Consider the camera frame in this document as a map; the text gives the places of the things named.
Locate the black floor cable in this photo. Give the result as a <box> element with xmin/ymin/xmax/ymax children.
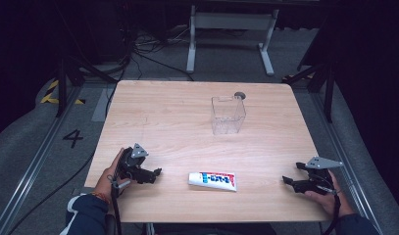
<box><xmin>6</xmin><ymin>148</ymin><xmax>97</xmax><ymax>235</ymax></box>

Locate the clear plastic container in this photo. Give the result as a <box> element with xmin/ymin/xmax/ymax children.
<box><xmin>210</xmin><ymin>94</ymin><xmax>247</xmax><ymax>136</ymax></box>

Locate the bundle of floor cables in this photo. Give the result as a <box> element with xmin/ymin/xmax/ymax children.
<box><xmin>120</xmin><ymin>23</ymin><xmax>195</xmax><ymax>82</ymax></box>

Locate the white metal table frame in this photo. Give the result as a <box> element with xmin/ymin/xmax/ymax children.
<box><xmin>185</xmin><ymin>4</ymin><xmax>280</xmax><ymax>77</ymax></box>

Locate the left hand-held gripper cable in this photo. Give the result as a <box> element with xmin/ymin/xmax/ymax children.
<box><xmin>109</xmin><ymin>175</ymin><xmax>132</xmax><ymax>235</ymax></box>

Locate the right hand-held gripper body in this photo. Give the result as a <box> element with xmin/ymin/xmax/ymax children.
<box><xmin>292</xmin><ymin>156</ymin><xmax>344</xmax><ymax>196</ymax></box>

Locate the yellow black floor tape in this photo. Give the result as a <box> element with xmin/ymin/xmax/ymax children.
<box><xmin>39</xmin><ymin>79</ymin><xmax>87</xmax><ymax>106</ymax></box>

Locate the person's right hand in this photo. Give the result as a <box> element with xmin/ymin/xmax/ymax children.
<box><xmin>304</xmin><ymin>169</ymin><xmax>355</xmax><ymax>219</ymax></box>

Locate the black metal stand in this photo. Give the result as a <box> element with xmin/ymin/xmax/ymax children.
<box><xmin>281</xmin><ymin>60</ymin><xmax>336</xmax><ymax>124</ymax></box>
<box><xmin>54</xmin><ymin>53</ymin><xmax>119</xmax><ymax>118</ymax></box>

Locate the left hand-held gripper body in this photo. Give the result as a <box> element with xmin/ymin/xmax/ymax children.
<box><xmin>117</xmin><ymin>142</ymin><xmax>150</xmax><ymax>183</ymax></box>

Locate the white toothpaste tube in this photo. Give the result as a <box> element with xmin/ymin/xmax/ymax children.
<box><xmin>187</xmin><ymin>171</ymin><xmax>238</xmax><ymax>193</ymax></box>

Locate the hand-held gripper cable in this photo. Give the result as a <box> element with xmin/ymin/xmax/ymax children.
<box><xmin>109</xmin><ymin>175</ymin><xmax>132</xmax><ymax>235</ymax></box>
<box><xmin>316</xmin><ymin>182</ymin><xmax>342</xmax><ymax>235</ymax></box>

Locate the right hand-held gripper cable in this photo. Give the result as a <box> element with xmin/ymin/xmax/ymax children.
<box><xmin>316</xmin><ymin>182</ymin><xmax>342</xmax><ymax>235</ymax></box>

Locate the grey floor tape patch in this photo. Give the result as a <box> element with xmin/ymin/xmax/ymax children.
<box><xmin>90</xmin><ymin>87</ymin><xmax>119</xmax><ymax>123</ymax></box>

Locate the metal floor rail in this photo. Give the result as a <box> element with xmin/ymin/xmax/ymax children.
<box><xmin>0</xmin><ymin>83</ymin><xmax>85</xmax><ymax>235</ymax></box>
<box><xmin>309</xmin><ymin>91</ymin><xmax>385</xmax><ymax>235</ymax></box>

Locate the person's left hand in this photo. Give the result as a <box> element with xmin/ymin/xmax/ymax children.
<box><xmin>93</xmin><ymin>147</ymin><xmax>132</xmax><ymax>204</ymax></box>

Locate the orange bracelet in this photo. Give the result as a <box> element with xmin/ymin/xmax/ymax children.
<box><xmin>90</xmin><ymin>191</ymin><xmax>112</xmax><ymax>206</ymax></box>

